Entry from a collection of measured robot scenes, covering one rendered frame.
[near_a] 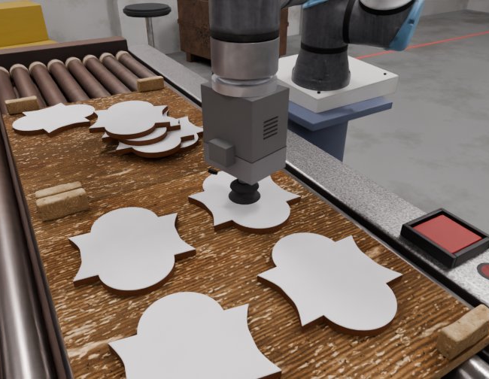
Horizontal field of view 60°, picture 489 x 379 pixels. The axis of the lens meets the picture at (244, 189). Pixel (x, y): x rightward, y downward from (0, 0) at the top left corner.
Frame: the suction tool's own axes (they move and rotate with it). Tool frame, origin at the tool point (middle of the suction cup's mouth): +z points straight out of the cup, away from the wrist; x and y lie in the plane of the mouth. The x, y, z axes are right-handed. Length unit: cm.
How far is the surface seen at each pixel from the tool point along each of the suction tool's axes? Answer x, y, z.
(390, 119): 262, -97, 94
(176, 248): -13.2, 2.1, 0.0
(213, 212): -5.5, -0.1, 0.0
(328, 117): 47, -18, 8
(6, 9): 94, -355, 25
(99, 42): 32, -93, 0
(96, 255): -20.0, -3.3, 0.0
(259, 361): -17.4, 18.6, 0.0
